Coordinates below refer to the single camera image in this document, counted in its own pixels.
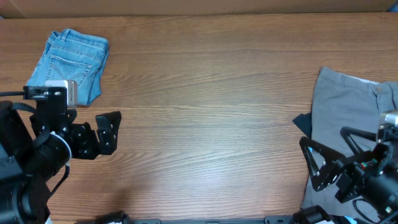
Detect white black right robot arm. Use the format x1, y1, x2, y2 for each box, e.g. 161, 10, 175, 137
299, 123, 397, 223

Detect black cloth piece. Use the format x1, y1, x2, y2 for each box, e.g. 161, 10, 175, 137
292, 113, 312, 139

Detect brown cardboard back panel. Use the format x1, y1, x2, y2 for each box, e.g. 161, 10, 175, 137
1, 0, 395, 19

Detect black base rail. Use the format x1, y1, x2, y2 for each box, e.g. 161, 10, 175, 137
131, 215, 292, 224

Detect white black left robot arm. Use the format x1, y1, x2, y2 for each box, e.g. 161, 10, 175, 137
1, 86, 122, 223

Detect grey folded shorts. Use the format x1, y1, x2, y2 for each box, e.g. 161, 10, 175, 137
302, 67, 397, 222

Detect light blue denim jeans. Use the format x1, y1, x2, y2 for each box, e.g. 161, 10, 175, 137
27, 29, 109, 106

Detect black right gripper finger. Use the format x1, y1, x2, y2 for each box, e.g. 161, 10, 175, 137
299, 136, 346, 192
340, 126, 376, 156

